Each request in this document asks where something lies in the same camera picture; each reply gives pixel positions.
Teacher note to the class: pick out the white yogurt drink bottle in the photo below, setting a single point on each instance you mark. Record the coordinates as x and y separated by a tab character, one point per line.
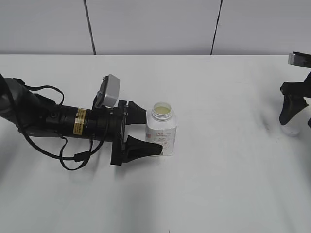
161	126

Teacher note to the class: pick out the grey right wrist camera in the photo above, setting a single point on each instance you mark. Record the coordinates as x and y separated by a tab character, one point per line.
299	59

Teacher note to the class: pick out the white ribbed bottle cap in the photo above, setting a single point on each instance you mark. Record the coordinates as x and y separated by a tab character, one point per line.
292	129

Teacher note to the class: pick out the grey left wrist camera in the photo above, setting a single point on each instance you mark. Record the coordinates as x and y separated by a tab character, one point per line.
108	93

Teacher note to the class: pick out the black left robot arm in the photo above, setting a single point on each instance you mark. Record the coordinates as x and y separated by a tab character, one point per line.
37	116

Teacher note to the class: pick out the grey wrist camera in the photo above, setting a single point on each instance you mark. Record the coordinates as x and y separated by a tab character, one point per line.
108	93
299	59

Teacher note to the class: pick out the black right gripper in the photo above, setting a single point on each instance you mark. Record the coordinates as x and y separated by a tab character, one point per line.
294	102

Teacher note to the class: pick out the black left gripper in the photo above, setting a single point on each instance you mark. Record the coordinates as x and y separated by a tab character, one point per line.
129	114

